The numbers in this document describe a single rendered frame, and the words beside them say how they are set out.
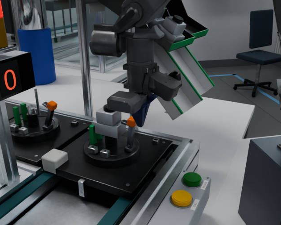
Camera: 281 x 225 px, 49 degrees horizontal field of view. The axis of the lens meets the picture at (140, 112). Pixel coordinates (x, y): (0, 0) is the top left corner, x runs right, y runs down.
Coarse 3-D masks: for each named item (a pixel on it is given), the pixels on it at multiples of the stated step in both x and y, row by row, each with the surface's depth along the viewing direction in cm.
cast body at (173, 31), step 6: (168, 18) 83; (174, 18) 83; (180, 18) 83; (168, 24) 84; (174, 24) 82; (180, 24) 83; (162, 30) 86; (168, 30) 84; (174, 30) 83; (180, 30) 84; (168, 36) 85; (174, 36) 83; (180, 36) 85; (174, 42) 84
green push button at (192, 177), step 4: (188, 172) 70; (192, 172) 70; (184, 176) 68; (188, 176) 68; (192, 176) 68; (196, 176) 68; (200, 176) 69; (184, 180) 68; (188, 180) 67; (192, 180) 67; (196, 180) 67; (200, 180) 67; (188, 184) 67; (192, 184) 66; (196, 184) 67
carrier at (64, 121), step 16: (16, 112) 86; (32, 112) 85; (16, 128) 83; (32, 128) 85; (48, 128) 84; (64, 128) 90; (80, 128) 90; (16, 144) 81; (32, 144) 81; (48, 144) 81; (64, 144) 82; (32, 160) 74
